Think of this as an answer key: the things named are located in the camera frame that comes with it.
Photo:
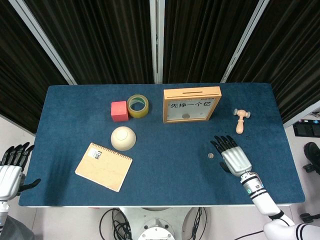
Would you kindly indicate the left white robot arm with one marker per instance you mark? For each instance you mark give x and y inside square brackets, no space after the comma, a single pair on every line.
[3,210]

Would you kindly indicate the black pleated curtain panel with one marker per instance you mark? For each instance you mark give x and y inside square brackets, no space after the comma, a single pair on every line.
[287,50]
[20,75]
[200,30]
[100,37]

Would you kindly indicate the blue table mat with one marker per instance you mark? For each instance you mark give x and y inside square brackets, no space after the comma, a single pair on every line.
[162,162]

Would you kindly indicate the wooden toy hammer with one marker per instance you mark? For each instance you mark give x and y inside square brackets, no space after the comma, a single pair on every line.
[240,125]

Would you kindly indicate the red foam cube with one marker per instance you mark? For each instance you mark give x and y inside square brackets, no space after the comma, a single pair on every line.
[119,111]

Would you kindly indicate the cream upturned bowl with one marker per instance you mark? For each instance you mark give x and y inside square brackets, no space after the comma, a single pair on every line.
[123,138]

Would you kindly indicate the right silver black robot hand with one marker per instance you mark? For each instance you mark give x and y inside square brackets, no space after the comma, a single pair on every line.
[236,160]

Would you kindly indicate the yellow packing tape roll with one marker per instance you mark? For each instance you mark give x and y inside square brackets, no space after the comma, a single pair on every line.
[144,112]

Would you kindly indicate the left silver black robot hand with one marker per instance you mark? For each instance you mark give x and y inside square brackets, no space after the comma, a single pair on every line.
[8,180]

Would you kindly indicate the white partition post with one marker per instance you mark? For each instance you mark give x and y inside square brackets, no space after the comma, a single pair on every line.
[246,37]
[300,115]
[44,42]
[153,37]

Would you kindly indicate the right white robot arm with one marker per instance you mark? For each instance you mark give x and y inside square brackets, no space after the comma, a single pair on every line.
[265,202]

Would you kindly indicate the white table frame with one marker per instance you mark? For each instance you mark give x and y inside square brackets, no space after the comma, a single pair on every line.
[150,206]

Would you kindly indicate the dark grey fabric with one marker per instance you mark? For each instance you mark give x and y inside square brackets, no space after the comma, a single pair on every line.
[15,230]

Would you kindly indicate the wooden framed coin bank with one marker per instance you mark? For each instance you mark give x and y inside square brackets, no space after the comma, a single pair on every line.
[175,93]

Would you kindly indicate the beige spiral notebook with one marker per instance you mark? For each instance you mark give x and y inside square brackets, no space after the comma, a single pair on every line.
[103,168]

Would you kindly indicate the white grey robot base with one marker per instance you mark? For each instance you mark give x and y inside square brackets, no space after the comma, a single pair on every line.
[155,225]

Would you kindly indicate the black chair caster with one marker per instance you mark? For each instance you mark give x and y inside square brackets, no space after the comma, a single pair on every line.
[308,168]
[307,217]

